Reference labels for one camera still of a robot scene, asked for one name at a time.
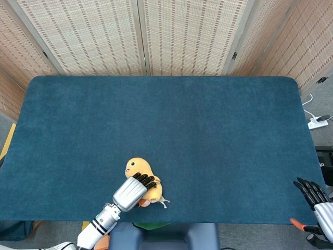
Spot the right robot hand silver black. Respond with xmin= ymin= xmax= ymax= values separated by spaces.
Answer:
xmin=290 ymin=177 xmax=333 ymax=247

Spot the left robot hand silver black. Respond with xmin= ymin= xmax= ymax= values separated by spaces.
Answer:
xmin=112 ymin=172 xmax=157 ymax=213

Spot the yellow plush duck toy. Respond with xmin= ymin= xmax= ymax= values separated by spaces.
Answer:
xmin=125 ymin=157 xmax=171 ymax=209

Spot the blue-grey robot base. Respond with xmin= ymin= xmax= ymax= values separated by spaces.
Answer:
xmin=108 ymin=222 xmax=221 ymax=250

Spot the green object under table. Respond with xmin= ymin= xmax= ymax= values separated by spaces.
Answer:
xmin=132 ymin=221 xmax=172 ymax=231

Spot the black equipment box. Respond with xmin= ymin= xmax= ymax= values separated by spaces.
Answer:
xmin=314 ymin=145 xmax=333 ymax=187

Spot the orange block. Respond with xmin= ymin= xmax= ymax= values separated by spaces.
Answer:
xmin=93 ymin=233 xmax=110 ymax=250

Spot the blue table cloth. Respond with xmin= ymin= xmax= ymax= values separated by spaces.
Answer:
xmin=0 ymin=76 xmax=330 ymax=242

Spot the white power strip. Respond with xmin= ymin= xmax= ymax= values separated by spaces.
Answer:
xmin=308 ymin=117 xmax=329 ymax=130

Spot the woven folding screen panel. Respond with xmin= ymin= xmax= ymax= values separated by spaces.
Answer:
xmin=137 ymin=0 xmax=256 ymax=77
xmin=7 ymin=0 xmax=147 ymax=77
xmin=0 ymin=0 xmax=61 ymax=120
xmin=228 ymin=0 xmax=333 ymax=97

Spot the white power cable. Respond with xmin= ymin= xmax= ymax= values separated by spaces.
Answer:
xmin=302 ymin=93 xmax=317 ymax=121

